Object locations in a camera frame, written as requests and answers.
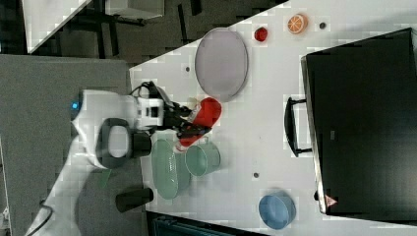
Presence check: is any blue metal frame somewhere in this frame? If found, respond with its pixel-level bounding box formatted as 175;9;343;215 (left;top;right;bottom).
148;213;265;236

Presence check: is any grey oval plate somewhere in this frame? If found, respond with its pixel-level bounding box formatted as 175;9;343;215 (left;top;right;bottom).
195;28;249;102

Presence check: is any red strawberry near plate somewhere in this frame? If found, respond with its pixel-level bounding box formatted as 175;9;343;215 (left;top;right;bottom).
254;27;268;42

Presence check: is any green slotted spatula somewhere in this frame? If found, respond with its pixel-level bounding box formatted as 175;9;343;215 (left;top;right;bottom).
99;169;112;188

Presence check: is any green cup with handle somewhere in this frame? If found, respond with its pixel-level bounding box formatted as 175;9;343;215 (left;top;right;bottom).
185;137;220;177

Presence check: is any red ketchup bottle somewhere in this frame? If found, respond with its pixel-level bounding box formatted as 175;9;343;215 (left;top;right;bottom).
178;97;222;148

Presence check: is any black toaster oven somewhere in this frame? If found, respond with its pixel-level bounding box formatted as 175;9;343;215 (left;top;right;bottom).
301;28;417;225

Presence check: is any green oval colander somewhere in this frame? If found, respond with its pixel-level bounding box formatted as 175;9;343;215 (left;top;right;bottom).
151;139;191;200

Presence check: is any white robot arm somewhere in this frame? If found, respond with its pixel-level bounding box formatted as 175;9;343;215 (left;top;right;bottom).
25;82;213;236

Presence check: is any orange half slice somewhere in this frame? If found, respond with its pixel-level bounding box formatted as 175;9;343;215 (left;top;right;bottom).
287;14;309;34

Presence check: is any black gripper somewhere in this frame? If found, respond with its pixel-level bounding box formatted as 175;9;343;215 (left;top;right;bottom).
149;82;211;139

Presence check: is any blue bowl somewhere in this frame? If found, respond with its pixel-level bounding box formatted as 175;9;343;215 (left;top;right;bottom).
258;190;296;230

